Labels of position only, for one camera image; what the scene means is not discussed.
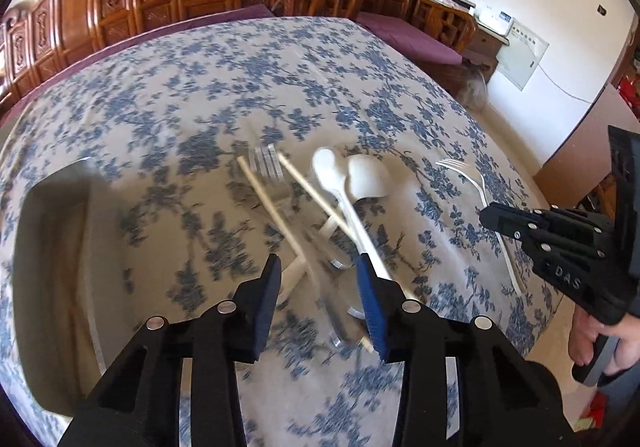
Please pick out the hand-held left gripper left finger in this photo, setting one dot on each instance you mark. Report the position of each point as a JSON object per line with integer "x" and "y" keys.
{"x": 265, "y": 307}

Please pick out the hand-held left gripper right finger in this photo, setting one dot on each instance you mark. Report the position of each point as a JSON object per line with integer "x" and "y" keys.
{"x": 372, "y": 307}

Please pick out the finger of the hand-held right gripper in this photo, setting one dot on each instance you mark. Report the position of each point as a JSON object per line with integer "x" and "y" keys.
{"x": 560, "y": 244}
{"x": 500, "y": 219}

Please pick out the silver fork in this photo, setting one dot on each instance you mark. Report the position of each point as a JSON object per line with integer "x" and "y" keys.
{"x": 482, "y": 192}
{"x": 265, "y": 162}

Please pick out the white soup spoon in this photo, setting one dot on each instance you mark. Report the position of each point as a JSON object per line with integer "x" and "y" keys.
{"x": 367, "y": 177}

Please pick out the long white plastic spoon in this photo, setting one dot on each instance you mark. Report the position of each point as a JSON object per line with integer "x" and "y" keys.
{"x": 327, "y": 167}

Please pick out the grey tray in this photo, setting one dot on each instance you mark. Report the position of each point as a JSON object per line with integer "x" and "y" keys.
{"x": 50, "y": 277}

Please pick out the person's right hand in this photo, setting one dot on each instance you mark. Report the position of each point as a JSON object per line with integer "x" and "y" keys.
{"x": 582, "y": 342}

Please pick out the brown board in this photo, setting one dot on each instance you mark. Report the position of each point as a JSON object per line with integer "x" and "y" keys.
{"x": 590, "y": 147}

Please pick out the grey fluffy object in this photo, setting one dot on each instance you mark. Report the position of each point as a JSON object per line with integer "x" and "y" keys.
{"x": 474, "y": 89}

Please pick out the white box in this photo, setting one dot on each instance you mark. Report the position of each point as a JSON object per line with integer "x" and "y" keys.
{"x": 492, "y": 21}

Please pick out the short purple cushion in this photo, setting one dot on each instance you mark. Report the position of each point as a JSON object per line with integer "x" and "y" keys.
{"x": 410, "y": 39}

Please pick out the wooden side table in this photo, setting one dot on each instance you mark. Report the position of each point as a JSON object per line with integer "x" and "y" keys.
{"x": 450, "y": 24}

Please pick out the blue floral tablecloth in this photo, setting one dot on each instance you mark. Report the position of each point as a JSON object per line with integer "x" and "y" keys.
{"x": 200, "y": 92}

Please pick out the long purple cushion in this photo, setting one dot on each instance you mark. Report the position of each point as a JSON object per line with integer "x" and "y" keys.
{"x": 150, "y": 34}

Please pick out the white wall panel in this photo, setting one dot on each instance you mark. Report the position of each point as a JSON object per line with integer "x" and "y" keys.
{"x": 522, "y": 54}

